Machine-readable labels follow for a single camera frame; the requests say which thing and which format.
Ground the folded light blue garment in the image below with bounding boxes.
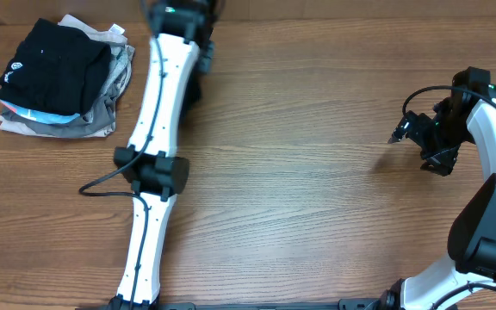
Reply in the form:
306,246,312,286
0,99,80,125

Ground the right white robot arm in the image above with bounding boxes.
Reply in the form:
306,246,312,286
369,82,496,309

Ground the folded black shirt with logo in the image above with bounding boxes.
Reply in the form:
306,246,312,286
0,19,112,115

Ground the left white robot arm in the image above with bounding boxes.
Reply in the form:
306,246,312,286
108,1,223,309

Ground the folded white garment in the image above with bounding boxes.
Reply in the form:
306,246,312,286
0,14,129,139

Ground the folded grey garment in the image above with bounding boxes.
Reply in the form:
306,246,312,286
0,45,135,139

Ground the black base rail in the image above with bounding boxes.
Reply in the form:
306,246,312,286
151,298,379,310

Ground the black t-shirt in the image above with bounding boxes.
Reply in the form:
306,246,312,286
179,71,202,124

